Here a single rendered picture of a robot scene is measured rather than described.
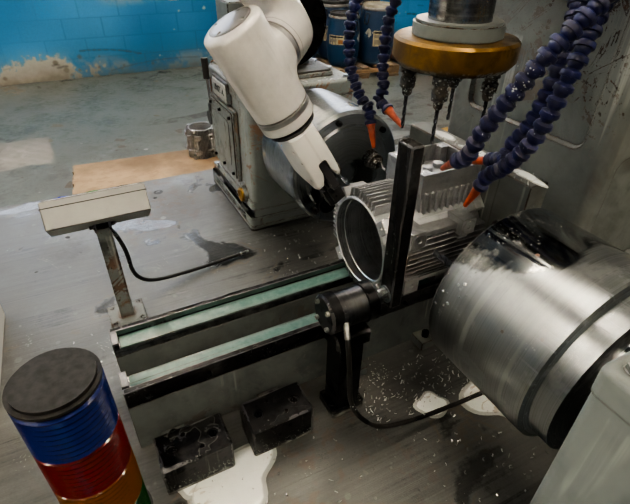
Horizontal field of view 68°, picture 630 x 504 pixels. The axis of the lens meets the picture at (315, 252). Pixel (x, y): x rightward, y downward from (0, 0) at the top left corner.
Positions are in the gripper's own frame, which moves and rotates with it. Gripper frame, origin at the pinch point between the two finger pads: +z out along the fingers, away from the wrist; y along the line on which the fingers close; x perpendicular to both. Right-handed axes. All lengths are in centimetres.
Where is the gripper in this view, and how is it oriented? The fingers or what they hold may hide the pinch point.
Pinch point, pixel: (331, 191)
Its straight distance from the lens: 81.1
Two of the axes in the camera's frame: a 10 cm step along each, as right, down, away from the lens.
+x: 7.8, -6.3, 0.5
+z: 4.3, 5.8, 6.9
